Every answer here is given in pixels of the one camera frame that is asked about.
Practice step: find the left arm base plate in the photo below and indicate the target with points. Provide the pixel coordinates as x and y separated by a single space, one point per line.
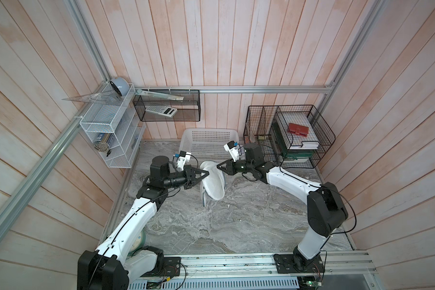
167 267

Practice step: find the black wire wall basket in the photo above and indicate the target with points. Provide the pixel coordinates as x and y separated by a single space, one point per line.
189 109

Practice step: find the white wire wall shelf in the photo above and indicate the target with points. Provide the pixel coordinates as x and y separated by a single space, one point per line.
122 122

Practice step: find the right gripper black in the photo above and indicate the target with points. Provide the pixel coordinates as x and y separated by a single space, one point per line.
223 168

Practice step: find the white ruler in basket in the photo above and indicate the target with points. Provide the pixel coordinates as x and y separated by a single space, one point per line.
158 95

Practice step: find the clear triangle ruler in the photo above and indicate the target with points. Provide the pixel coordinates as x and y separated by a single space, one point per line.
104 98

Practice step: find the metal roll on shelf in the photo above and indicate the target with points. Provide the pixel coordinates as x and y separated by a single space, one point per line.
102 142

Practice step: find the white perforated plastic basket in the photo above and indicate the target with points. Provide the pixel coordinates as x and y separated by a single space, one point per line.
208 144

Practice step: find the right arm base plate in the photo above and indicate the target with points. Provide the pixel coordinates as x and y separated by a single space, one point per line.
297 264

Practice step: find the white notebook stack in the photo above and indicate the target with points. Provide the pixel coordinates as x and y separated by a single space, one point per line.
295 142

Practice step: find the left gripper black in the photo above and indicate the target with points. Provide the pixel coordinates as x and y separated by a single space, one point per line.
189 172

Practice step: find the grey round speaker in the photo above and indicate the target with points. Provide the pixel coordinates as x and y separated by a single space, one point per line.
120 86

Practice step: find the green analog clock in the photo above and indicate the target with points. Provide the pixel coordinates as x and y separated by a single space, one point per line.
138 243

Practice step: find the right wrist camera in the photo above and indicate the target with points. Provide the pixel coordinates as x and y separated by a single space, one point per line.
232 148

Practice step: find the white calculator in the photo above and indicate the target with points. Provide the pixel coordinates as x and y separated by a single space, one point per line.
164 111

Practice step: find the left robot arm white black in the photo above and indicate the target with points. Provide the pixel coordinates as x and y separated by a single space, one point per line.
109 267

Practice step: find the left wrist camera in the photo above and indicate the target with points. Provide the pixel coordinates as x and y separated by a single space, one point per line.
181 159

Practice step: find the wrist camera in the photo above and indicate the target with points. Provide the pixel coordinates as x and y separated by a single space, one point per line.
181 159
232 148

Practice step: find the aluminium front rail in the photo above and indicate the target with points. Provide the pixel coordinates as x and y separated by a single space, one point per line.
262 264

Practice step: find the horizontal aluminium wall rail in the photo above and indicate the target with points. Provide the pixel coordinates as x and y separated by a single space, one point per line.
286 89

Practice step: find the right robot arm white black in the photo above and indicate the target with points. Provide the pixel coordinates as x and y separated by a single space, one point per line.
325 209

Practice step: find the red wallet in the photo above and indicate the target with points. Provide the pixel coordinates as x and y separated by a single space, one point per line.
298 129

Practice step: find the black wire desk organizer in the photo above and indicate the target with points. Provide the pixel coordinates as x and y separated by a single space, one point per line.
262 128

